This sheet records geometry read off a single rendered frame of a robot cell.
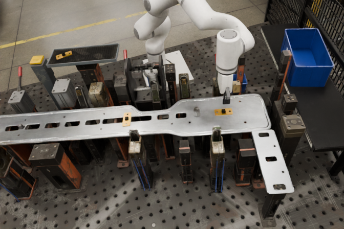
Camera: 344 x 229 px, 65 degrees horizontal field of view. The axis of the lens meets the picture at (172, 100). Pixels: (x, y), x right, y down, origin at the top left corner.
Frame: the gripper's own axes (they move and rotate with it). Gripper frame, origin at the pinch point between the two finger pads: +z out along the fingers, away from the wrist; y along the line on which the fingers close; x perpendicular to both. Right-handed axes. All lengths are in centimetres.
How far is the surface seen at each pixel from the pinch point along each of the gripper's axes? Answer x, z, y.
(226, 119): 0.5, 12.0, 4.8
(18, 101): -103, 6, -12
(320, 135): 37.1, 8.9, 18.8
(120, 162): -56, 41, 6
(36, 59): -96, -4, -33
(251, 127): 10.9, 11.9, 9.9
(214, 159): -7.5, 12.4, 25.0
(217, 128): -5.6, 0.3, 18.0
